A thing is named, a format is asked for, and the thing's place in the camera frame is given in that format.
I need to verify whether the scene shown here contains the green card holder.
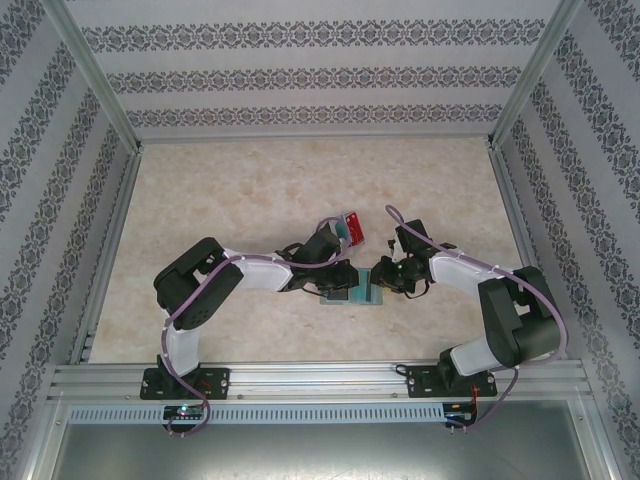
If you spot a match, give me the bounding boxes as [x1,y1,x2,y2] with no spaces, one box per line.
[319,267,386,308]

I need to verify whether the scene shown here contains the red credit card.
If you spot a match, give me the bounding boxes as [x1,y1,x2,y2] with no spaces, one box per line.
[344,212,367,247]

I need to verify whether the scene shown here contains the grey metal panel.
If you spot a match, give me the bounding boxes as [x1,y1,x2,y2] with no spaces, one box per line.
[49,422,604,480]

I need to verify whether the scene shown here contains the small left circuit board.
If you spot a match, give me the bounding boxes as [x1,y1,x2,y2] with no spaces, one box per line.
[163,405,207,421]

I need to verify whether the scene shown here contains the aluminium mounting rail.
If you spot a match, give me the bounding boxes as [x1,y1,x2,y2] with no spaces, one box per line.
[47,363,586,402]

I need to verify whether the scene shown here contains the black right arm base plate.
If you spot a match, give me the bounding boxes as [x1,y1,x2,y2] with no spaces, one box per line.
[405,364,497,400]

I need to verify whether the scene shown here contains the aluminium table side rail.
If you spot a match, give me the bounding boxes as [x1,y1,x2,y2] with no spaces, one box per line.
[487,145,569,360]

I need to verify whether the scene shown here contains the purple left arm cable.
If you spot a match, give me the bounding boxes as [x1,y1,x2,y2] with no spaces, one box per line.
[160,215,352,440]

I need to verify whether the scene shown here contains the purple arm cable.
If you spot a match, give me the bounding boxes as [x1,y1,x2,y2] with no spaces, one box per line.
[160,215,352,440]
[384,203,570,436]

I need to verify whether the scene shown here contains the grey slotted cable duct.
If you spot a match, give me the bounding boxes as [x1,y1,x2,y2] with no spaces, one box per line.
[67,403,446,424]

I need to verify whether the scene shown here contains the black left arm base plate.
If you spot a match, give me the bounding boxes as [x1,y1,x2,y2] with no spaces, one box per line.
[141,367,232,401]

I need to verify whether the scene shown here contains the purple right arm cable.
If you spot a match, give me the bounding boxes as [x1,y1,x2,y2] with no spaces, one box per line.
[384,203,570,436]

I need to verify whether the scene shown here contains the aluminium frame post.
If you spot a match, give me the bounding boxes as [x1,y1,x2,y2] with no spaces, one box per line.
[487,0,585,150]
[45,0,144,152]

